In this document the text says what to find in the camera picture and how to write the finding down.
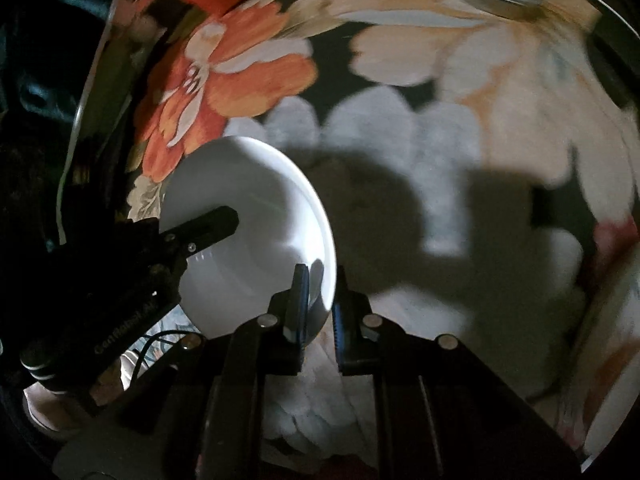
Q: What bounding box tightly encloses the white bowl red outside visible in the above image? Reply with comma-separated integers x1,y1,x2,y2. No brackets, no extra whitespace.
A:
159,135,336,342

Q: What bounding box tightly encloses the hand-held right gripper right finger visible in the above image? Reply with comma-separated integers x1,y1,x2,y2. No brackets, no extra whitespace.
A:
331,265,582,480

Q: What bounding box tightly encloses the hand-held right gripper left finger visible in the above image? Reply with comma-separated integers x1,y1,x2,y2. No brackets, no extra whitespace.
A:
164,263,311,480

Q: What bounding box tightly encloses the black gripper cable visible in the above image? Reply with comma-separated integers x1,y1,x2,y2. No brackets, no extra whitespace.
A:
125,329,201,396

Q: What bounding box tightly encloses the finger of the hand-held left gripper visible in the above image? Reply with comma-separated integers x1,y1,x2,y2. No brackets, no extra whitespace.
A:
159,205,241,262

